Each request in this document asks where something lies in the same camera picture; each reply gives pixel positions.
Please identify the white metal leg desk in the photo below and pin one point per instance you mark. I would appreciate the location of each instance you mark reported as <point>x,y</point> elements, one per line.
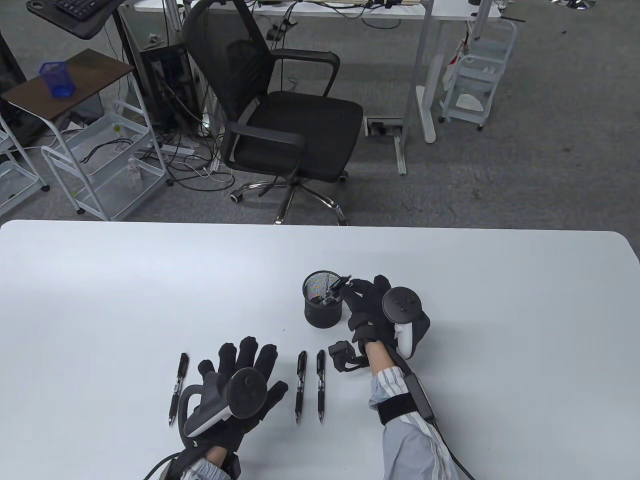
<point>450,10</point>

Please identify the white crumpled cloth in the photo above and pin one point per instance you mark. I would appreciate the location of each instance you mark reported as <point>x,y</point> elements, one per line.
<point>469,102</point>

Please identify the black keyboard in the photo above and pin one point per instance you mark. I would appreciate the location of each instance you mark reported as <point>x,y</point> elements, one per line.
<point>75,6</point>

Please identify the black computer tower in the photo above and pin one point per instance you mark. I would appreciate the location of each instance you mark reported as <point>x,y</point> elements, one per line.
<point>165,85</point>

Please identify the person's right forearm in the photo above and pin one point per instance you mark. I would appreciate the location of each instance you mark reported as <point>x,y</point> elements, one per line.
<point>405,445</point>

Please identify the pale tiered rolling cart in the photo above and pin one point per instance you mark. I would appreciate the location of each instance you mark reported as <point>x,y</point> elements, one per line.
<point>477,70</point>

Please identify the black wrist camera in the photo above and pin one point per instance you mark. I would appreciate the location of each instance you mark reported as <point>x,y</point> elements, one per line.
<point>342,352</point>

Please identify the white power strip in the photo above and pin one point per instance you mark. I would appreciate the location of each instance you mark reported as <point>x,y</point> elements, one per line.
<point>175,149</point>

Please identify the person's left forearm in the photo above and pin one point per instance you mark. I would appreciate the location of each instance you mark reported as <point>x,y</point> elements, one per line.
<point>212,470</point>

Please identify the metal floor socket box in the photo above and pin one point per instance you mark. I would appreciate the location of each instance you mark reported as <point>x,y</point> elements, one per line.
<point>384,126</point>

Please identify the black mesh office chair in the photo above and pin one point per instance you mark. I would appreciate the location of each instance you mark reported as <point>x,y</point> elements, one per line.
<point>295,130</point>

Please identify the person's left hand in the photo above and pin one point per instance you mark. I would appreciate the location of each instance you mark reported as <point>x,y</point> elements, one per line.
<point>245,357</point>

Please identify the blue mesh pen holder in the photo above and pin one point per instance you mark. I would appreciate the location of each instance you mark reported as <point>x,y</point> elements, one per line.
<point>59,80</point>

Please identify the black mesh pen holder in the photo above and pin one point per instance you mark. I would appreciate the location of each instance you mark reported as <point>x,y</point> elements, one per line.
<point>322,317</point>

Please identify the person's right hand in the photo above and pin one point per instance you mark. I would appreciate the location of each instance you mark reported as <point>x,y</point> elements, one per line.
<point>367,310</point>

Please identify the black forearm pack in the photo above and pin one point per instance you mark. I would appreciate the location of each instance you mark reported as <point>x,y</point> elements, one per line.
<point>180,472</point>
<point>419,395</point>

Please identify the white cart with brown top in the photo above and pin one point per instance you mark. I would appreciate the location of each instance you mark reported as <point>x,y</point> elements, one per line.
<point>70,85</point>

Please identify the black keyboard stand tray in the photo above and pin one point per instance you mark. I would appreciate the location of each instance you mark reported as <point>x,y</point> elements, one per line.
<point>85,25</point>

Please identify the clear spray bottle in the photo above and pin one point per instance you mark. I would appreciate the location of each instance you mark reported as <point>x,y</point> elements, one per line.
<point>133,172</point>

